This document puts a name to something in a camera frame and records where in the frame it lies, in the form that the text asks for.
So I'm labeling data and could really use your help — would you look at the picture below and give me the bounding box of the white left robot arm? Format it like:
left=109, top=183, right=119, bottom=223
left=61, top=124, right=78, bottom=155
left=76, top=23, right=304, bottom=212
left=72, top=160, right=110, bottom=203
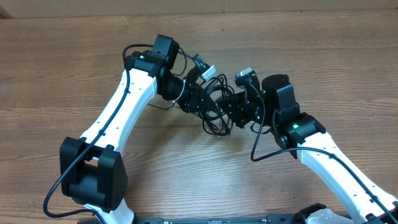
left=57, top=35, right=218, bottom=223

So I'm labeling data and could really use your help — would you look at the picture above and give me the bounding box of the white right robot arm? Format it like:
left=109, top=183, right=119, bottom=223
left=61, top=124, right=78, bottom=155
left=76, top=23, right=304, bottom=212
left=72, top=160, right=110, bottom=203
left=216, top=72, right=397, bottom=223

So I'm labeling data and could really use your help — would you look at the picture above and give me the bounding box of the thick black USB cable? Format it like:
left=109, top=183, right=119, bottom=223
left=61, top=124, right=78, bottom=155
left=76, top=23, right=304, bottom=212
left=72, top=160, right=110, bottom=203
left=192, top=73, right=236, bottom=136

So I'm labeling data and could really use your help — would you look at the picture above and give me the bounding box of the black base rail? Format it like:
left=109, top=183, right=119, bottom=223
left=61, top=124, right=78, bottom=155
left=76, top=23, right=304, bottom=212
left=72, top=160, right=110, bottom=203
left=133, top=214, right=295, bottom=224

